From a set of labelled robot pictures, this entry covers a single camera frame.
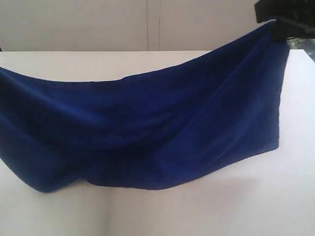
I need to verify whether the blue towel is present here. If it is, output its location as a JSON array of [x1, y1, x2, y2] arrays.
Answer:
[[0, 22, 289, 193]]

